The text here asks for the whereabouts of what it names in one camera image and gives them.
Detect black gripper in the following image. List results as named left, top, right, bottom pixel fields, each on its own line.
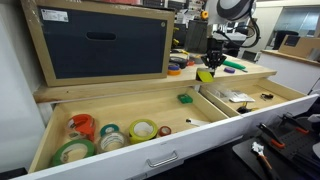
left=201, top=38, right=227, bottom=69

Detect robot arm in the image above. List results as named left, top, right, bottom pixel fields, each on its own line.
left=201, top=0, right=256, bottom=70

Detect purple tape roll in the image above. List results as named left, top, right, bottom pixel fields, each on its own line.
left=224, top=67, right=235, bottom=73

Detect small orange tape roll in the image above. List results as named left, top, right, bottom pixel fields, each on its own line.
left=187, top=60, right=195, bottom=66

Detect black tape roll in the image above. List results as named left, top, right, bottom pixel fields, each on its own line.
left=169, top=57, right=187, bottom=69

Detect blue and orange tape stack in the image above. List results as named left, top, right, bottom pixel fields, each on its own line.
left=167, top=64, right=181, bottom=75

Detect right white drawer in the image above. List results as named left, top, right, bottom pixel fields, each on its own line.
left=199, top=78, right=318, bottom=131

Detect white drawer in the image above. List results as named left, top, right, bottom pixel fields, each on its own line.
left=19, top=88, right=247, bottom=180
left=199, top=78, right=318, bottom=131

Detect small red tape roll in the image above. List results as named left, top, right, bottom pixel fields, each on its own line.
left=158, top=126, right=171, bottom=137

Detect yellow tape roll in drawer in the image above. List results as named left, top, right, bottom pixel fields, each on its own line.
left=129, top=119, right=158, bottom=144

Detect left white drawer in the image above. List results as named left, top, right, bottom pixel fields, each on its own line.
left=19, top=88, right=247, bottom=180

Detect small teal tape roll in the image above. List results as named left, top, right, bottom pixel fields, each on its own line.
left=100, top=124, right=119, bottom=136

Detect clear tape roll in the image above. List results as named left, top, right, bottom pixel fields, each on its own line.
left=97, top=132, right=128, bottom=153

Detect orange tape dispenser roll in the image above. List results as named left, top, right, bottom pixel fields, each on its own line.
left=66, top=114, right=96, bottom=141

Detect large green tape roll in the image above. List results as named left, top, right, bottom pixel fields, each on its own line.
left=52, top=139, right=95, bottom=166

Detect dark grey fabric bag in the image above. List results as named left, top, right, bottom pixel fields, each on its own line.
left=184, top=20, right=208, bottom=54

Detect clear plastic box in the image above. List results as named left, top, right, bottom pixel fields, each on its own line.
left=206, top=85, right=232, bottom=101

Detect yellow clamps on table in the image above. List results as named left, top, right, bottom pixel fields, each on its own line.
left=172, top=27, right=180, bottom=48

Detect green rectangular block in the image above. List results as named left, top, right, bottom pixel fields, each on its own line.
left=177, top=94, right=193, bottom=104

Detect black yellow spring clamp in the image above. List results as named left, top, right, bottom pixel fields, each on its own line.
left=237, top=102, right=255, bottom=114

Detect white marker pen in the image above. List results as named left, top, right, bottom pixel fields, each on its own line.
left=186, top=119, right=210, bottom=126

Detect cardboard box on counter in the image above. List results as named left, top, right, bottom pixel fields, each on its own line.
left=278, top=35, right=320, bottom=58

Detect black tool mat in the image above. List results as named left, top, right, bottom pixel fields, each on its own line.
left=232, top=117, right=320, bottom=180

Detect grey duct tape roll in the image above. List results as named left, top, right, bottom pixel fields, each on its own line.
left=189, top=55, right=203, bottom=64

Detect green handled brush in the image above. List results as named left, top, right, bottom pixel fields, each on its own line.
left=223, top=60, right=248, bottom=72

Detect black clamp bracket with screw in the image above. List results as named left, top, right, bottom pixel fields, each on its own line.
left=260, top=93, right=274, bottom=101

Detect orange handled wire stripper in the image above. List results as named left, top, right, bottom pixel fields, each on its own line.
left=251, top=142, right=276, bottom=180

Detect silver drawer handle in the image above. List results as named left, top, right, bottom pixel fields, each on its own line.
left=146, top=151, right=179, bottom=168

